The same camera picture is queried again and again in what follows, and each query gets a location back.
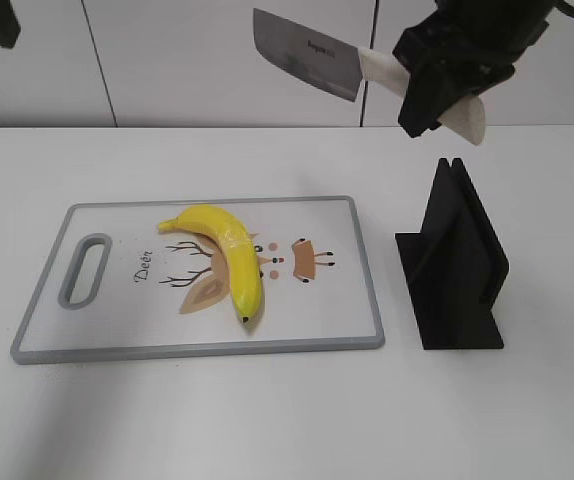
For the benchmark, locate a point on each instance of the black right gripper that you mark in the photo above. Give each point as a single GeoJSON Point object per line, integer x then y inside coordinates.
{"type": "Point", "coordinates": [465, 48]}

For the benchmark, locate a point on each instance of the white-handled cleaver knife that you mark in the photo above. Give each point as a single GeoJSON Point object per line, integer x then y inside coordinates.
{"type": "Point", "coordinates": [327, 63]}

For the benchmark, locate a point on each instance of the yellow plastic banana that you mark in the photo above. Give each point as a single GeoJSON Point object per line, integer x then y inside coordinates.
{"type": "Point", "coordinates": [233, 270]}

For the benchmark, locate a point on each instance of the black knife stand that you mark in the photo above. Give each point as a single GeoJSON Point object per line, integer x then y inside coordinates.
{"type": "Point", "coordinates": [454, 266]}

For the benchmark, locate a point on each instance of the white grey-rimmed cutting board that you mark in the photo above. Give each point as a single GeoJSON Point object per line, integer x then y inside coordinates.
{"type": "Point", "coordinates": [114, 288]}

